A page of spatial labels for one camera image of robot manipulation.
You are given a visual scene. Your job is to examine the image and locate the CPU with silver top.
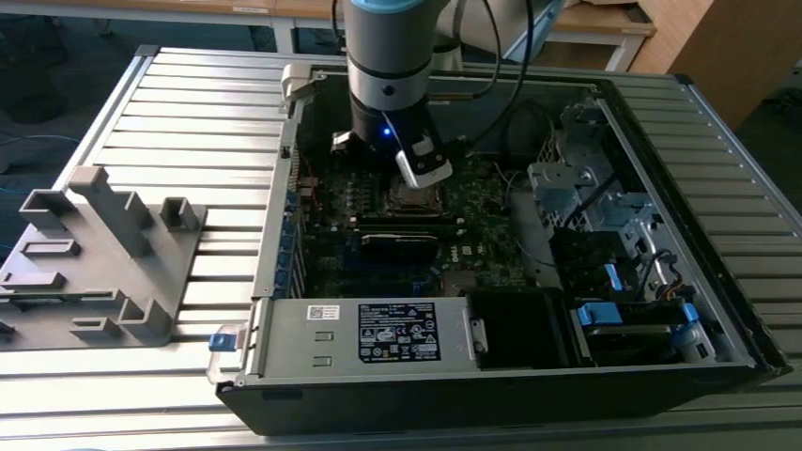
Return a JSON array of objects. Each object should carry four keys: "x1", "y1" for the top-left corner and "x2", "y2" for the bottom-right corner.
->
[{"x1": 400, "y1": 185, "x2": 435, "y2": 207}]

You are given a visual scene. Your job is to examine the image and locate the metal socket cover frame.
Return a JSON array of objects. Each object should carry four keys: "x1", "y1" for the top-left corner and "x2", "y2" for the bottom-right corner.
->
[{"x1": 382, "y1": 180, "x2": 444, "y2": 216}]

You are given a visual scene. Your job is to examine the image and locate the grey plastic case latch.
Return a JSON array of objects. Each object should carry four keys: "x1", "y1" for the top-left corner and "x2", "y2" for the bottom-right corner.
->
[{"x1": 278, "y1": 63, "x2": 328, "y2": 115}]

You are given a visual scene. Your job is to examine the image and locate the black graphics card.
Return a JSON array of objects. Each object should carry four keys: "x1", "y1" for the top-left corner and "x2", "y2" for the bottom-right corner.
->
[{"x1": 359, "y1": 229, "x2": 443, "y2": 272}]

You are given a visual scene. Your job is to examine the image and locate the green motherboard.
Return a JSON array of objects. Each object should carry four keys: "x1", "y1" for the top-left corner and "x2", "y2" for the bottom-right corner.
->
[{"x1": 284, "y1": 152, "x2": 546, "y2": 301}]

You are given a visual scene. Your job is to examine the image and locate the silver metal drive cage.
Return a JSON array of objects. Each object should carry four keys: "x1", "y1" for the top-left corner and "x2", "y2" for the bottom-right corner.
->
[{"x1": 525, "y1": 91, "x2": 667, "y2": 264}]

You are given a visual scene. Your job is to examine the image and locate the grey power supply unit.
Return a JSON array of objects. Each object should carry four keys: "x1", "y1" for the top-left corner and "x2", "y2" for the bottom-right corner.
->
[{"x1": 247, "y1": 295, "x2": 488, "y2": 378}]

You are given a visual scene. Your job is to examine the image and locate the grey plastic parts rack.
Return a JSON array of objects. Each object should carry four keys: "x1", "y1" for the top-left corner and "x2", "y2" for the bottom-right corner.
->
[{"x1": 0, "y1": 164, "x2": 210, "y2": 351}]

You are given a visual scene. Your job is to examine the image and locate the blue plastic drive clip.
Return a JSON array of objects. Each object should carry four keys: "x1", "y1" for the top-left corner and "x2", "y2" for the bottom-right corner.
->
[{"x1": 599, "y1": 262, "x2": 630, "y2": 293}]

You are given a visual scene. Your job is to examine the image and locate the blue case latch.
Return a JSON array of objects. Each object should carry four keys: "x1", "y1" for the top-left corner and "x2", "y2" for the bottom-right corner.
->
[{"x1": 208, "y1": 330, "x2": 244, "y2": 353}]

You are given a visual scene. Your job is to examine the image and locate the hard disk in blue carrier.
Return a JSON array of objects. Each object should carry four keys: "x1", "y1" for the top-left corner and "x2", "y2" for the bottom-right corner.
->
[{"x1": 570, "y1": 300, "x2": 702, "y2": 368}]

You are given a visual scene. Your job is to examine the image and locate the black open PC case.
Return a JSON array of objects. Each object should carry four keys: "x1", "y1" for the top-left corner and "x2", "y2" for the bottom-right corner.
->
[{"x1": 206, "y1": 63, "x2": 794, "y2": 438}]

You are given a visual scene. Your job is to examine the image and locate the wooden cabinet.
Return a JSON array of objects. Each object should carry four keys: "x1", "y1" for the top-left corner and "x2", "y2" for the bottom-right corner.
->
[{"x1": 629, "y1": 0, "x2": 802, "y2": 132}]

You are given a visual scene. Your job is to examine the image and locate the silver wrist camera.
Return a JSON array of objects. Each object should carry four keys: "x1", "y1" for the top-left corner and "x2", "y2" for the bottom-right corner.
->
[{"x1": 394, "y1": 133, "x2": 454, "y2": 190}]

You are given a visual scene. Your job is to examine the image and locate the wooden desk white frame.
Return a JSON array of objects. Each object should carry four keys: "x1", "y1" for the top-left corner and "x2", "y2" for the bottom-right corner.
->
[
  {"x1": 0, "y1": 0, "x2": 296, "y2": 55},
  {"x1": 268, "y1": 0, "x2": 658, "y2": 72}
]

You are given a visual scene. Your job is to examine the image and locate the drive wire bundle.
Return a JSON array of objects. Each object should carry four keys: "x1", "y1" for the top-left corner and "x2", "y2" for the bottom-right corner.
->
[{"x1": 635, "y1": 247, "x2": 695, "y2": 304}]

